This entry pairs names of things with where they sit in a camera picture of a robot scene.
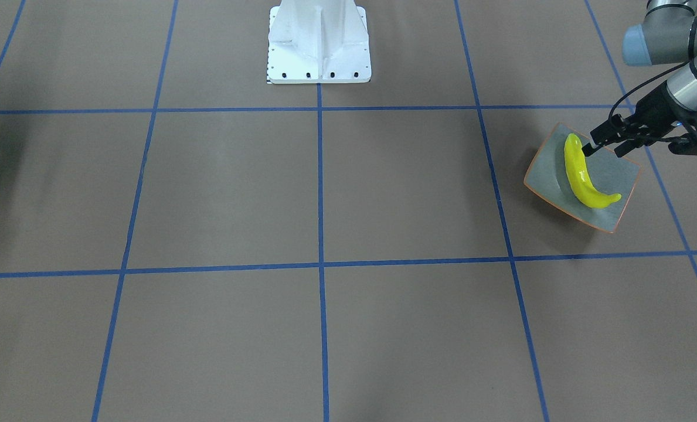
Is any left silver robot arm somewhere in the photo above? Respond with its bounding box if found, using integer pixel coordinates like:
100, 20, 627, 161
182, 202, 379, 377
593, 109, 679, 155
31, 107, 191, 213
582, 1, 697, 158

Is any white camera stand column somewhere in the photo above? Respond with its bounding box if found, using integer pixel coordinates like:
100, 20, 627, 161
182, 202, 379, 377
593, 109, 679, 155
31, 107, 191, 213
266, 1, 372, 84

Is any grey square plate orange rim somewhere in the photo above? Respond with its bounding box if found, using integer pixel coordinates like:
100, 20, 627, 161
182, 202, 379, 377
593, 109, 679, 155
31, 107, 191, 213
524, 123, 641, 233

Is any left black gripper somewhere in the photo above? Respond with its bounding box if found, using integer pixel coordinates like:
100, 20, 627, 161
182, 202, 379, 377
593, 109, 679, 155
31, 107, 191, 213
582, 81, 681, 158

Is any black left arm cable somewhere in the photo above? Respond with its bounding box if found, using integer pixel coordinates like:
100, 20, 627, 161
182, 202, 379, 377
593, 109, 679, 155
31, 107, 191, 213
608, 62, 695, 125

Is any yellow banana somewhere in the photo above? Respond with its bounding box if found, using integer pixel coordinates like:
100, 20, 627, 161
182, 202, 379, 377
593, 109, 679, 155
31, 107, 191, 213
563, 132, 622, 209

